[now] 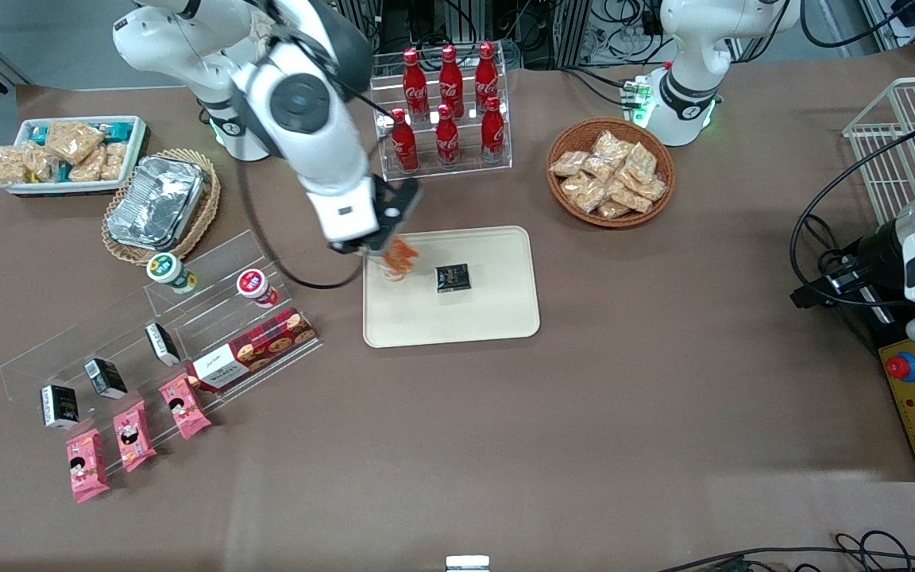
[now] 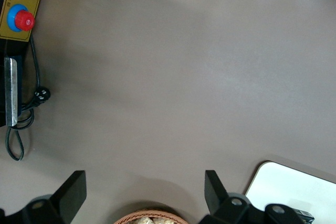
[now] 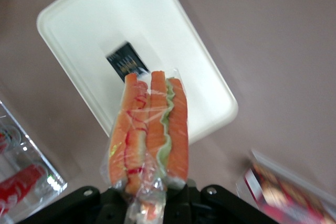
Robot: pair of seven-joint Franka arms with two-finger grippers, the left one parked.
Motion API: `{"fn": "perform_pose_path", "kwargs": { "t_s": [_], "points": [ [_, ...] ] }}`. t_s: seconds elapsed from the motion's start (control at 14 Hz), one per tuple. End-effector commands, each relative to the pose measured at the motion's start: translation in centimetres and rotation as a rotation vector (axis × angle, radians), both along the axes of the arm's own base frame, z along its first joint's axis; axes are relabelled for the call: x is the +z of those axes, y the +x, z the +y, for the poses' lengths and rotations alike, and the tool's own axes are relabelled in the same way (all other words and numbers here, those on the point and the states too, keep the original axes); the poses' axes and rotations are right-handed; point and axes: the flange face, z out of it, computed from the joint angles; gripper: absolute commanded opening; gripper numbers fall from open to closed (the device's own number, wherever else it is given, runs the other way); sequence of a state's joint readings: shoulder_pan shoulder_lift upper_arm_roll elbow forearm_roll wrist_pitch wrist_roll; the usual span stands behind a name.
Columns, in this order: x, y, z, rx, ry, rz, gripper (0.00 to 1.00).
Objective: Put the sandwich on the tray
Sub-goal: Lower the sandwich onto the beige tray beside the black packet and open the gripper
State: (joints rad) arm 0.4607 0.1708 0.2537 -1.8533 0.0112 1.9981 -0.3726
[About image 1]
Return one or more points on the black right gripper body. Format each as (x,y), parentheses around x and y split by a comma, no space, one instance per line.
(391,208)

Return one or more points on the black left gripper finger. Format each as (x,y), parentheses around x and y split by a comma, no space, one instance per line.
(808,299)

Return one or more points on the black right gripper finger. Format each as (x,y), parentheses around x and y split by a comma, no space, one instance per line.
(378,241)
(412,192)

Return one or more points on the triangular sandwich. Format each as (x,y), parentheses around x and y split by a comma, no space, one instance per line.
(402,256)

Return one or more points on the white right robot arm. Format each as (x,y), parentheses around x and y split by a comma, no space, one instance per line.
(306,103)

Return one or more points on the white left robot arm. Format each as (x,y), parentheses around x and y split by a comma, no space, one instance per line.
(688,79)

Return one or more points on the beige plastic tray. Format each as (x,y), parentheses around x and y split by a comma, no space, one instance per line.
(473,318)

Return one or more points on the white rectangular snack tray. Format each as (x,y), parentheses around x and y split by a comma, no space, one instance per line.
(136,147)

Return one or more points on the clear acrylic bottle rack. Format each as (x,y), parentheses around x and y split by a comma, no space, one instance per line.
(442,173)

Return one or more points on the red cola bottle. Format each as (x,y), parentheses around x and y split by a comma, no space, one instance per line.
(405,147)
(415,83)
(493,135)
(451,79)
(486,75)
(447,141)

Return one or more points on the black square packet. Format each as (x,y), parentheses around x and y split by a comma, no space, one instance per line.
(453,277)

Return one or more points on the red emergency stop button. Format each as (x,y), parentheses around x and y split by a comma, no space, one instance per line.
(901,367)

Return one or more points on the red lid cup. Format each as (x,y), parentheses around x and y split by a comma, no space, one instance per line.
(254,284)

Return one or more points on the round brown wicker basket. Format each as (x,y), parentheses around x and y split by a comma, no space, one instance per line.
(565,202)

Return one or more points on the red tartan cookie box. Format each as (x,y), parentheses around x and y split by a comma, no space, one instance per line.
(263,345)

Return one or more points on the clear bag of crackers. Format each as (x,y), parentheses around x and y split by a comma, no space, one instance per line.
(612,210)
(641,163)
(569,164)
(611,146)
(583,193)
(651,189)
(630,199)

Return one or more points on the clear acrylic stepped stand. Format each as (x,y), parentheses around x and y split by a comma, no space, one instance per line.
(211,262)

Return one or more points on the oval tan wicker basket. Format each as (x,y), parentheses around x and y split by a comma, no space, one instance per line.
(207,202)

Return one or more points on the green lid cup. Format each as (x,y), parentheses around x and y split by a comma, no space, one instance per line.
(165,268)

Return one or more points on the silver foil container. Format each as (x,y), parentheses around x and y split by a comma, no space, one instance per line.
(156,202)

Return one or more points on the small black box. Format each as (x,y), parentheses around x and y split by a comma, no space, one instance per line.
(161,343)
(59,406)
(106,378)

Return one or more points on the pink snack pack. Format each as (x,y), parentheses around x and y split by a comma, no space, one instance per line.
(134,435)
(86,465)
(184,407)

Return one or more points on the rice cracker bag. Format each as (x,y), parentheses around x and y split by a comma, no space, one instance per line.
(87,168)
(73,141)
(9,165)
(40,163)
(114,161)

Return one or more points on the teal snack packet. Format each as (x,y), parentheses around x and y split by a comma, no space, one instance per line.
(38,135)
(118,131)

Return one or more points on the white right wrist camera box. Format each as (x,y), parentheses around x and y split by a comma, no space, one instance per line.
(342,206)

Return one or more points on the aluminium frame profiles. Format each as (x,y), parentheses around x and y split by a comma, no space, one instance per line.
(457,20)

